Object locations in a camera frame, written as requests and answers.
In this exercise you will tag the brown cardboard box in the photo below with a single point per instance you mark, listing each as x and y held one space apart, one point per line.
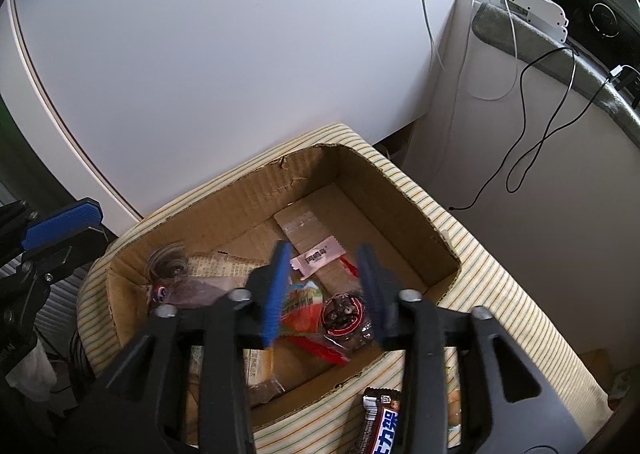
186 383

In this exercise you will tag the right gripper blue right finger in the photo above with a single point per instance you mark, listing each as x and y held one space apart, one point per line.
380 288

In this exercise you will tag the colourful snack packet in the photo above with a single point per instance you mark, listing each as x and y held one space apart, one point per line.
302 310

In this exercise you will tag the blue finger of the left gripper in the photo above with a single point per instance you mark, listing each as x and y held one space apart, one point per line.
63 223

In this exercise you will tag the small red-edged snack bag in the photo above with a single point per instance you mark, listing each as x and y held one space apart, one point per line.
340 321

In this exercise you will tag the pink snack packet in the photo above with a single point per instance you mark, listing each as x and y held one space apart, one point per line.
311 261

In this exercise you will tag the dark dates clear bag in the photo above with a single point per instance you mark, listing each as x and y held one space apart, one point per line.
185 281

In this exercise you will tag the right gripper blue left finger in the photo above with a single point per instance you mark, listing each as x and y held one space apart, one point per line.
268 285

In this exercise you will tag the white power strip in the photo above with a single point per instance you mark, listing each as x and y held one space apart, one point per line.
546 16

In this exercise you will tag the snickers bar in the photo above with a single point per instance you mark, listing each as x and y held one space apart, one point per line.
381 412

